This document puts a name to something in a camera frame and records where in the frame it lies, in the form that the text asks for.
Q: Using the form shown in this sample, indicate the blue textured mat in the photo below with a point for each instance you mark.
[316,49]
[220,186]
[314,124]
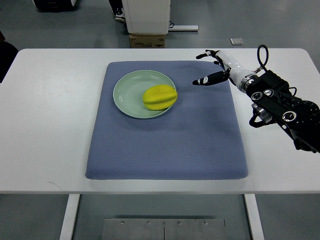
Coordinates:
[198,138]

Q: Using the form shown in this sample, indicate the black white wheeled base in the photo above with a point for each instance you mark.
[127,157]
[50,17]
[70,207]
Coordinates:
[56,5]

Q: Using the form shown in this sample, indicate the right white table leg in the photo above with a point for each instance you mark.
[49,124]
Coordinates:
[253,215]

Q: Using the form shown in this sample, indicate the white table leg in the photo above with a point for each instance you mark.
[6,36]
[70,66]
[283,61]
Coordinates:
[70,216]
[253,215]

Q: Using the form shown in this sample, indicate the yellow starfruit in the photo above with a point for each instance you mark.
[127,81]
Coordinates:
[159,97]

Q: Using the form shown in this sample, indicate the dark object at left edge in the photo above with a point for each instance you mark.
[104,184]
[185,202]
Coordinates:
[8,52]

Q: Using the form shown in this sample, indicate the white table foot bar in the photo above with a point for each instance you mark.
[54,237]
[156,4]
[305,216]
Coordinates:
[183,28]

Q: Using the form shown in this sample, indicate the small grey floor plate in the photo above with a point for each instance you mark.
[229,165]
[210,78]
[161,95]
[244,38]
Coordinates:
[237,41]

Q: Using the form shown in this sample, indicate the person in black trousers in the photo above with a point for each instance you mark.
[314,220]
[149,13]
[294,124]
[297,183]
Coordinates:
[118,10]

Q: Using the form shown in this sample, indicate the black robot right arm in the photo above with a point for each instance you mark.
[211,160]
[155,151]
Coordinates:
[275,102]

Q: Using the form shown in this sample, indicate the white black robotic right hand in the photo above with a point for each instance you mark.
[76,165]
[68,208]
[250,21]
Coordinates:
[231,70]

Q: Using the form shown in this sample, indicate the light green plate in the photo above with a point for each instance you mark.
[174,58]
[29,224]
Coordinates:
[128,93]

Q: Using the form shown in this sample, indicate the left white table leg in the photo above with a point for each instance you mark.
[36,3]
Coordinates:
[70,216]

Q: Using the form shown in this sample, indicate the metal floor plate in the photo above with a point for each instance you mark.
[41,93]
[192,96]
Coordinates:
[163,229]

